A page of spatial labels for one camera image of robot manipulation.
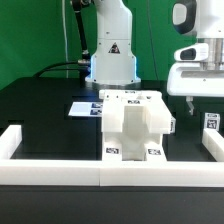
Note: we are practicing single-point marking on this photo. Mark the white base tag sheet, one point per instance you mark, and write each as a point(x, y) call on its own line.
point(85, 109)

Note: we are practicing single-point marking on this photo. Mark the white chair seat part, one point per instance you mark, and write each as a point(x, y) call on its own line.
point(133, 140)

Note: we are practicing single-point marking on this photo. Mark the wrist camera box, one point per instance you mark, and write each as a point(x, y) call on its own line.
point(196, 52)

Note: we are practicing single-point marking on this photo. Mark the white chair back part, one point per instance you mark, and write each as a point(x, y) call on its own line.
point(157, 115)

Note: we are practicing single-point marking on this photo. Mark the small white tagged cube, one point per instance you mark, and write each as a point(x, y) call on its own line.
point(173, 125)

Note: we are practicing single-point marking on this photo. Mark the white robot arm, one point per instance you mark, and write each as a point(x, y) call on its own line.
point(113, 63)

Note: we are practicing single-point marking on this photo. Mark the white obstacle fence wall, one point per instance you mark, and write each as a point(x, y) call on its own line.
point(100, 173)

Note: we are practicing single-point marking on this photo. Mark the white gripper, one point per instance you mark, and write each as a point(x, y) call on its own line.
point(190, 80)

